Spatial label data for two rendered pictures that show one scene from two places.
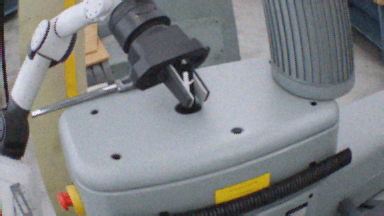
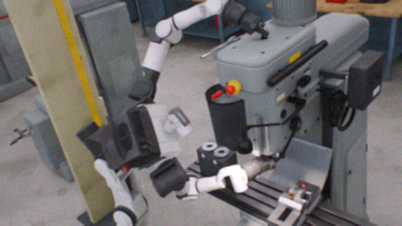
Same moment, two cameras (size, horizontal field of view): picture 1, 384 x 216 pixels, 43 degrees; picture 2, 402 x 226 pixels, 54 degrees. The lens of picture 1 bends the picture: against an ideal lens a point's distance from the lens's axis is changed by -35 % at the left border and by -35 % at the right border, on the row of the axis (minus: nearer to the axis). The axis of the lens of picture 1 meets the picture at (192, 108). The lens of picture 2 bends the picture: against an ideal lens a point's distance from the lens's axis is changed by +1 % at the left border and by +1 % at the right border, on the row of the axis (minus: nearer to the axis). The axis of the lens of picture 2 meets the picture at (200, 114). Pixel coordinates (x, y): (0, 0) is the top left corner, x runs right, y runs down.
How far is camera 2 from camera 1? 107 cm
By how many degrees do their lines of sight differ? 23
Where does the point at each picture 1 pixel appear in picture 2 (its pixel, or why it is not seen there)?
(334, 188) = (316, 62)
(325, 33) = not seen: outside the picture
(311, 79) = (301, 17)
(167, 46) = (254, 19)
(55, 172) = (81, 152)
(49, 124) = (75, 121)
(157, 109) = (255, 41)
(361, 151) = not seen: hidden behind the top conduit
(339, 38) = not seen: outside the picture
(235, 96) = (273, 32)
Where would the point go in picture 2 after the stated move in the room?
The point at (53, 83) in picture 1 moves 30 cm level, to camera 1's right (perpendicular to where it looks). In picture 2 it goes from (75, 95) to (111, 82)
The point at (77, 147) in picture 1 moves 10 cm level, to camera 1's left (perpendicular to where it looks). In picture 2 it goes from (244, 56) to (223, 64)
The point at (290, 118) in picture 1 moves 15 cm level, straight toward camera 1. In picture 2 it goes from (300, 31) to (321, 40)
